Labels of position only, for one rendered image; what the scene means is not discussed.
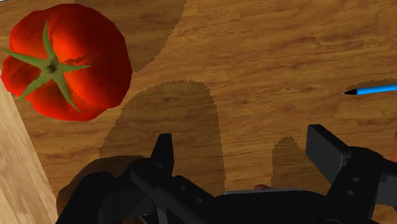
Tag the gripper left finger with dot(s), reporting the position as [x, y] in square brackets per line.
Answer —
[161, 186]

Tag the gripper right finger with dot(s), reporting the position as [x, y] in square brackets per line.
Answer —
[347, 173]

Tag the blue pen with black tip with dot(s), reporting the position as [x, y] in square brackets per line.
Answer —
[372, 90]

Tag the red tomato with green stem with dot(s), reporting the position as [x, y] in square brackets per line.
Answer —
[66, 62]

